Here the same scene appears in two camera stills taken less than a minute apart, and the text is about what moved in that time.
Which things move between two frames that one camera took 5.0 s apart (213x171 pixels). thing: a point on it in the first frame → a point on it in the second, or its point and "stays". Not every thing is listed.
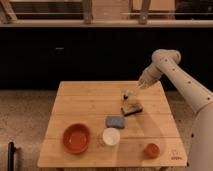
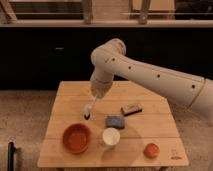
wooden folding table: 111,124 stays
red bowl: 76,138 stays
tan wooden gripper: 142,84 → 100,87
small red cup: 151,150 stays
